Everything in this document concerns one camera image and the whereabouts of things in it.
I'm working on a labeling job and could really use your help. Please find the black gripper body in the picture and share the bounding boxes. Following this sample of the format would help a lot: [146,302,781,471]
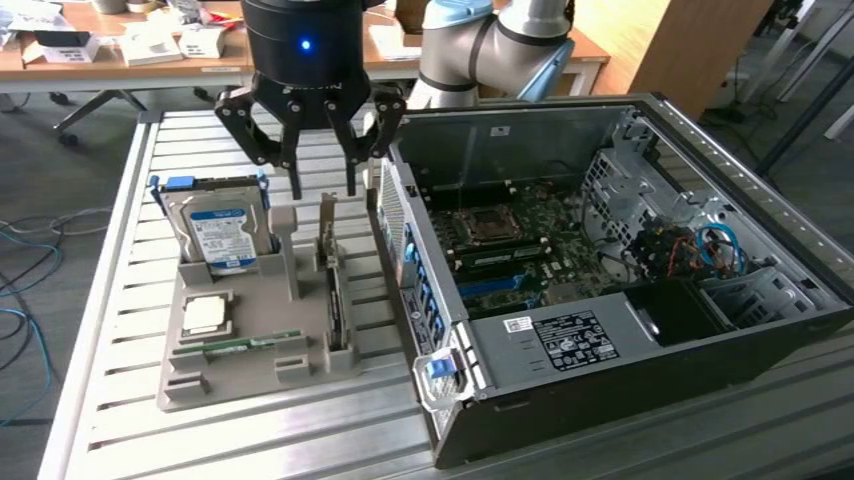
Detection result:
[241,0,373,131]

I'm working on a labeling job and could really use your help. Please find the NVIDIA graphics card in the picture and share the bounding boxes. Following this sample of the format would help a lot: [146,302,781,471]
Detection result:
[315,192,354,357]

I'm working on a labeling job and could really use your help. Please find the white paper stack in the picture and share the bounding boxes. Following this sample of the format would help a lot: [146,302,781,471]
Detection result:
[367,23,423,62]

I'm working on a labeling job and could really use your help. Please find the small white labelled box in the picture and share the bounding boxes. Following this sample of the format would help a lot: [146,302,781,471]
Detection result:
[178,25,229,60]

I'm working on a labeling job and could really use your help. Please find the flat white cardboard box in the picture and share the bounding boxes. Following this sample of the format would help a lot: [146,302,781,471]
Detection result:
[118,20,186,68]

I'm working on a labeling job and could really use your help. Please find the metal CPU socket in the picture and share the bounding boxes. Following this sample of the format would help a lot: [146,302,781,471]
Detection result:
[451,205,521,242]

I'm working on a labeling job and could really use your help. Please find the wooden desk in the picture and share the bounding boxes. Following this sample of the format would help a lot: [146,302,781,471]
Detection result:
[0,0,613,96]

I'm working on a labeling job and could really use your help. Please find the black wheeled chair base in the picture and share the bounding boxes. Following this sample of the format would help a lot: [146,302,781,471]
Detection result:
[52,88,150,147]

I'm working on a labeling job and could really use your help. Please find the grey parts rack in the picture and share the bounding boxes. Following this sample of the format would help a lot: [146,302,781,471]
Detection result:
[155,204,367,414]

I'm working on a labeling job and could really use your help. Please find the white box with black insert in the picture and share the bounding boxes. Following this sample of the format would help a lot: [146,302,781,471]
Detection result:
[32,29,102,65]

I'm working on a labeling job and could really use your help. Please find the long PCIe expansion slot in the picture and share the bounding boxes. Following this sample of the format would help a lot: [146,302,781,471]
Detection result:
[457,273,530,300]

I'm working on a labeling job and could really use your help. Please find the silver CPU chip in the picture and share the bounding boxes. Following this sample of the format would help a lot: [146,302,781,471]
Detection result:
[180,295,234,335]

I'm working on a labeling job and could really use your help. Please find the green motherboard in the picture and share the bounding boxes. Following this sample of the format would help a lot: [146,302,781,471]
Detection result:
[426,179,633,321]

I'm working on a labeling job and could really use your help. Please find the green RAM stick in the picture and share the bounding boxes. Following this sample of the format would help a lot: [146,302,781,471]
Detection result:
[199,327,303,355]

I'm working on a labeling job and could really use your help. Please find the scattered white papers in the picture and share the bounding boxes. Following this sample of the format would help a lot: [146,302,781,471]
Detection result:
[0,2,76,36]

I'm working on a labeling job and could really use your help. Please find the silver perforated drive cage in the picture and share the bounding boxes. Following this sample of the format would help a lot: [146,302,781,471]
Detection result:
[578,107,680,251]

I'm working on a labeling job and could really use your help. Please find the blue case latch tab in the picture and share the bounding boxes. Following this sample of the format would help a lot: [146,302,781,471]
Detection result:
[425,351,457,382]

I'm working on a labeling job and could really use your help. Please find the grey power supply unit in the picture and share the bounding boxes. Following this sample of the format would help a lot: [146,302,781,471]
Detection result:
[466,294,669,394]

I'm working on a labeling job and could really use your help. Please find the grey side panel latch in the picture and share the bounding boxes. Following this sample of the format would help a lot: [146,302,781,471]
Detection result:
[411,347,473,412]

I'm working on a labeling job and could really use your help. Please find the wooden cabinet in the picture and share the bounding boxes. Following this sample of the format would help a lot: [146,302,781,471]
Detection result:
[574,0,776,121]

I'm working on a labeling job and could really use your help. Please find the black open PC case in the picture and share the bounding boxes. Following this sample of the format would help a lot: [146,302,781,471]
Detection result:
[363,92,854,471]

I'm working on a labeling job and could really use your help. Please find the silver disk bay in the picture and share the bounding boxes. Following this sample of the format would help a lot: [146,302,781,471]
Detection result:
[697,266,820,329]

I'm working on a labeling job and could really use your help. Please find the hard disk with blue bracket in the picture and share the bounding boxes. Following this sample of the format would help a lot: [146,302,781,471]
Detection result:
[150,172,282,276]

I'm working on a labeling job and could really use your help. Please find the grey floor cable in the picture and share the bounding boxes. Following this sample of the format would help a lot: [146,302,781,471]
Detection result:
[0,207,114,237]

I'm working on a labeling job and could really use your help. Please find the orange red wire bundle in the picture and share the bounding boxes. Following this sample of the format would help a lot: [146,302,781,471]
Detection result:
[672,234,726,279]

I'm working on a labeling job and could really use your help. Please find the blue floor cable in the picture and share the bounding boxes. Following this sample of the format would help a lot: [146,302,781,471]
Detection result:
[0,227,66,429]

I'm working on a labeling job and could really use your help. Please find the blue SATA wire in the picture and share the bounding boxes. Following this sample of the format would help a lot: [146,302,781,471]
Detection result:
[693,222,750,279]

